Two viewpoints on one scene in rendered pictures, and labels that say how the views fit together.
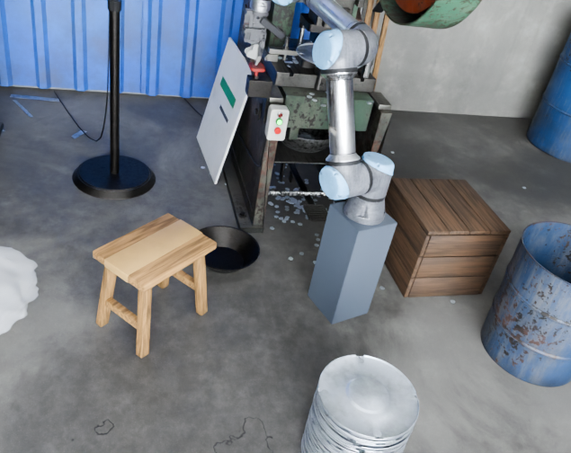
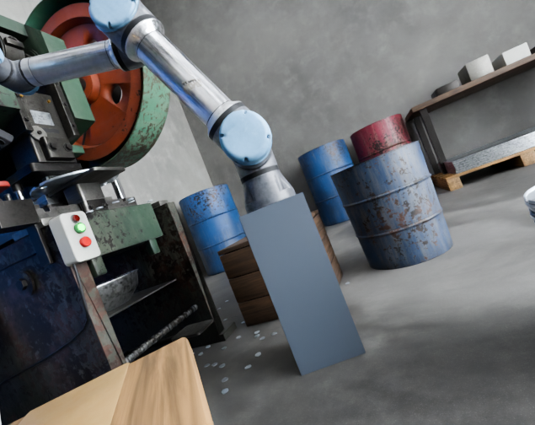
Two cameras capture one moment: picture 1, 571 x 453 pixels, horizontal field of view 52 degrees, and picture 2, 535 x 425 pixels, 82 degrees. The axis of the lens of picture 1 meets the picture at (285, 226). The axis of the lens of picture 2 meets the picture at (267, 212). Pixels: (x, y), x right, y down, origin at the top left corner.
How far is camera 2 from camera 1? 1.75 m
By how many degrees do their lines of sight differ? 57
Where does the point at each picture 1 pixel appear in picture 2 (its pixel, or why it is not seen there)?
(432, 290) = not seen: hidden behind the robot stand
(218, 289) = not seen: outside the picture
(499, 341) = (414, 242)
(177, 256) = (155, 410)
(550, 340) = (431, 198)
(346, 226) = (283, 209)
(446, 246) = not seen: hidden behind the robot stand
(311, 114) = (104, 234)
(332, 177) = (244, 119)
